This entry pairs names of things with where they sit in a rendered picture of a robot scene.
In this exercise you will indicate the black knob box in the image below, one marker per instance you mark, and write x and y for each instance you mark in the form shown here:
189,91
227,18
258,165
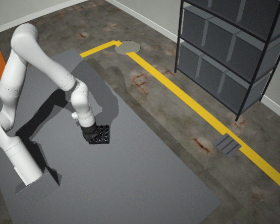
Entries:
103,137

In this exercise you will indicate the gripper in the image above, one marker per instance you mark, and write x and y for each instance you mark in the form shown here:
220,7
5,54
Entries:
88,127

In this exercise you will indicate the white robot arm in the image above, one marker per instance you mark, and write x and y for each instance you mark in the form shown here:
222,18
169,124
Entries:
25,49

